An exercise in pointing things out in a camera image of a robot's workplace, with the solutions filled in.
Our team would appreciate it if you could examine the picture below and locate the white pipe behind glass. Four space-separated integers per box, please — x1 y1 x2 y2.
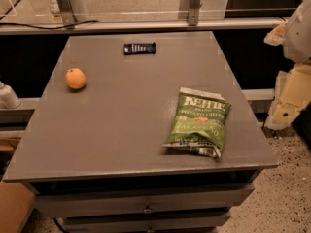
50 0 90 25

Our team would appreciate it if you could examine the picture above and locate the left metal bracket post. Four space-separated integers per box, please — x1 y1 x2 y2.
56 0 76 28

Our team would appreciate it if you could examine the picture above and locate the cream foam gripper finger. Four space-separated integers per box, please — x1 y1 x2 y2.
263 22 287 46
264 64 311 130

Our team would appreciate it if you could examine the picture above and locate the green jalapeno chip bag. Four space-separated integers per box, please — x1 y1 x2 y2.
163 87 231 158

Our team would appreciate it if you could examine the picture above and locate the metal bracket post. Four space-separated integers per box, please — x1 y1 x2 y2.
56 0 76 28
188 0 201 26

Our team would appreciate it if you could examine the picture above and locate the orange fruit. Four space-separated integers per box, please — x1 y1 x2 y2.
65 68 86 89

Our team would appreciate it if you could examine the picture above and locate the black cable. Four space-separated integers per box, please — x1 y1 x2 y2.
0 19 99 30

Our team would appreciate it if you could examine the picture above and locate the right metal bracket post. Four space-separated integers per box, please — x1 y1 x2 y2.
188 0 201 26

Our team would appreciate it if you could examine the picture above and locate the grey lower drawer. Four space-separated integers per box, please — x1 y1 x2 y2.
64 210 230 233

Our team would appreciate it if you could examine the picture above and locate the white pipe left side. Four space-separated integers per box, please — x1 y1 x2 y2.
0 81 21 109

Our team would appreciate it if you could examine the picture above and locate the grey upper drawer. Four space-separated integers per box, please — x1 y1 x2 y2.
33 183 255 217

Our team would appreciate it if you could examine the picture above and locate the brown cardboard box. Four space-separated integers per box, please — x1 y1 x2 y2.
0 181 33 233

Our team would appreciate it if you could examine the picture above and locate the dark blue rxbar wrapper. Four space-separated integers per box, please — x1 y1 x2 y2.
123 43 156 55

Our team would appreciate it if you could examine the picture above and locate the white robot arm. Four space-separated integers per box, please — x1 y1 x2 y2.
264 0 311 130

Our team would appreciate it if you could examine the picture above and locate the grey drawer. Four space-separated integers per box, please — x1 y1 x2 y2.
33 183 255 217
64 210 230 233

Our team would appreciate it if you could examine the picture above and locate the horizontal metal rail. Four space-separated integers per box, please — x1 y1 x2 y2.
0 17 286 35

